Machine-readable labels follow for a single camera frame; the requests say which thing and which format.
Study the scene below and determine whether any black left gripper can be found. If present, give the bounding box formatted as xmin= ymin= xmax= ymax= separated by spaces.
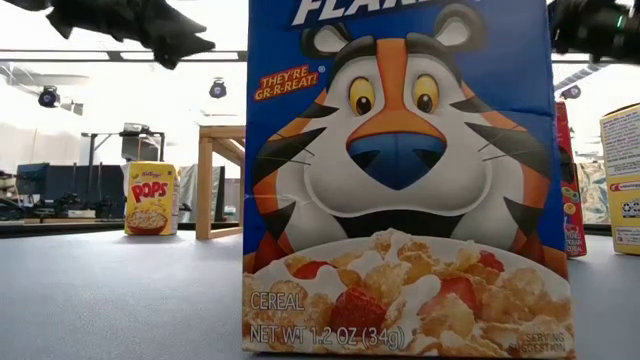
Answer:
xmin=45 ymin=0 xmax=217 ymax=71

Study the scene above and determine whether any wooden slatted shelf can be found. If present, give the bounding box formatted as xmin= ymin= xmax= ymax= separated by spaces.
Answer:
xmin=195 ymin=124 xmax=246 ymax=241

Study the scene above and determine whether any black table frame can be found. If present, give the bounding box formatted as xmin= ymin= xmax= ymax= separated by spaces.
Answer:
xmin=0 ymin=219 xmax=614 ymax=239

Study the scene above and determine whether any grey cover sheet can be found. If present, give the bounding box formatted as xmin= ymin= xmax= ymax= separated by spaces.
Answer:
xmin=178 ymin=164 xmax=226 ymax=224

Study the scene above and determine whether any black ceiling light track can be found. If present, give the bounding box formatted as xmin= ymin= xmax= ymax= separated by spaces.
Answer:
xmin=0 ymin=48 xmax=621 ymax=65

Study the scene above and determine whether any floral patterned curtain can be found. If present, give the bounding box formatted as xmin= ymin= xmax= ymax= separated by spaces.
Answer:
xmin=574 ymin=162 xmax=611 ymax=225

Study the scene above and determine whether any red Froot Loops cereal box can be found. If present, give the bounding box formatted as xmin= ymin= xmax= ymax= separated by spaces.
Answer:
xmin=555 ymin=99 xmax=588 ymax=259

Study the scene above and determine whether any dark partition panel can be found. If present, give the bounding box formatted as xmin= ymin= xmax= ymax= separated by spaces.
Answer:
xmin=14 ymin=162 xmax=126 ymax=221

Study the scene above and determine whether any grey ceiling duct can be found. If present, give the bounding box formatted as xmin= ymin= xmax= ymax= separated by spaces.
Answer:
xmin=0 ymin=62 xmax=92 ymax=89

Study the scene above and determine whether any yellow Corn Pops cereal box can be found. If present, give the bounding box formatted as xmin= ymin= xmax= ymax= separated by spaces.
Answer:
xmin=599 ymin=103 xmax=640 ymax=256
xmin=123 ymin=161 xmax=180 ymax=236

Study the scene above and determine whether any black metal rack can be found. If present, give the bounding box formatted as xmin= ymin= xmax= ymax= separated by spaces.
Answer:
xmin=80 ymin=122 xmax=166 ymax=166

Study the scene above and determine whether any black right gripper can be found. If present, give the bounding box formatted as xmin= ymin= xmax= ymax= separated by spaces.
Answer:
xmin=547 ymin=0 xmax=619 ymax=65

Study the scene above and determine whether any blue Frosted Flakes cereal box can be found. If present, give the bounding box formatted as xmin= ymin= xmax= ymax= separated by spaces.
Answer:
xmin=242 ymin=0 xmax=577 ymax=360

